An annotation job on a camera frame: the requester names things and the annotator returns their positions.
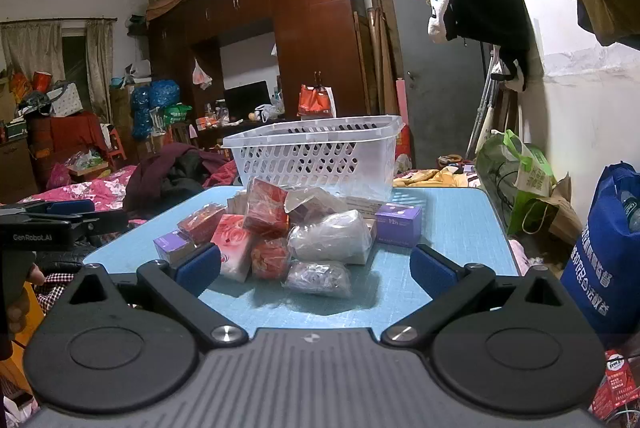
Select beige curtain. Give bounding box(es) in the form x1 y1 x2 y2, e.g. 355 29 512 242
0 21 63 84
85 19 115 119

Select red floral tissue pack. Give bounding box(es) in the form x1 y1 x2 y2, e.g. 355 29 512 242
250 237 291 280
177 204 227 244

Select dark maroon clothes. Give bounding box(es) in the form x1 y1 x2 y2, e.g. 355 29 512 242
122 143 236 214

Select plaid cloth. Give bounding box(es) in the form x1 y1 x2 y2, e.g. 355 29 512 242
32 272 83 314

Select yellow cloth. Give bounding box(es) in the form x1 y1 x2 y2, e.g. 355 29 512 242
392 168 476 188

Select white and red plastic bag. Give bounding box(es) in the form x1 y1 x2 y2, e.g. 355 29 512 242
192 58 213 90

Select blue plastic sack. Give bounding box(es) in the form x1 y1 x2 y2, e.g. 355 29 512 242
131 80 181 139

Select red packaging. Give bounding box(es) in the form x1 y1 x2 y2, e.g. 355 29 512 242
395 125 413 159

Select small purple box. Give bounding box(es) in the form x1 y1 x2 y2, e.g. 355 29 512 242
375 203 422 245
153 231 198 264

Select red white carton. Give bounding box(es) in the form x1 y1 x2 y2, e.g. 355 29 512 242
243 178 291 236

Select wooden planks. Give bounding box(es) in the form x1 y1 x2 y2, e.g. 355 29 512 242
367 0 401 116

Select grey door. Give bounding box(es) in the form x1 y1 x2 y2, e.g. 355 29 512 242
375 0 488 169

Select white gift box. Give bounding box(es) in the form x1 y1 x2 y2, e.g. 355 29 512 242
50 82 83 118

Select red and white hanging bag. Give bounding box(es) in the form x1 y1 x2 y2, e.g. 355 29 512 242
298 84 336 119

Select brown paper bag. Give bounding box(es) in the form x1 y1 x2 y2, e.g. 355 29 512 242
522 175 583 249

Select metal crutches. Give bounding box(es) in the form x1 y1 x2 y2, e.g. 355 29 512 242
467 48 503 159

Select pink floral blanket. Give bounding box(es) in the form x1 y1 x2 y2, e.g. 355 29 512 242
20 165 146 214

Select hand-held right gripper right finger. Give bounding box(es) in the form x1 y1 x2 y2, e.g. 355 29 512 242
381 244 571 350

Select green and white bag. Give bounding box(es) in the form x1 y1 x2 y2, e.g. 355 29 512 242
475 131 556 234

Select person's left hand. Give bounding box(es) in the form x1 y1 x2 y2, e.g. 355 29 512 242
6 264 47 345

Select pink rose tissue pack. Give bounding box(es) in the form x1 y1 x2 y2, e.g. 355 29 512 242
210 214 258 283

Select clear bag with white contents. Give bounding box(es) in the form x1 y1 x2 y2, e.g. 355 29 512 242
287 209 373 265

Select blue shopping bag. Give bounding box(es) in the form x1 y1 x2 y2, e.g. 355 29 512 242
560 162 640 349

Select white plastic basket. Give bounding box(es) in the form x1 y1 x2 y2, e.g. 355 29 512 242
222 115 405 201

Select clear bag with purple contents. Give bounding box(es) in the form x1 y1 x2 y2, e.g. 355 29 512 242
282 261 353 299

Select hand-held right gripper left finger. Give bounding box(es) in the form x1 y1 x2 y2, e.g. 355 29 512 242
64 243 249 350

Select brown wooden wardrobe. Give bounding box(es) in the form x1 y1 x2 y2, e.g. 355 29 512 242
147 0 371 149

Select plastic-wrapped white purple box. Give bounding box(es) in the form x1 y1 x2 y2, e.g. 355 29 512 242
285 187 348 225

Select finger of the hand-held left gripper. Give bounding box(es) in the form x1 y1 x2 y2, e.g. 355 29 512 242
82 211 129 239
17 199 96 216

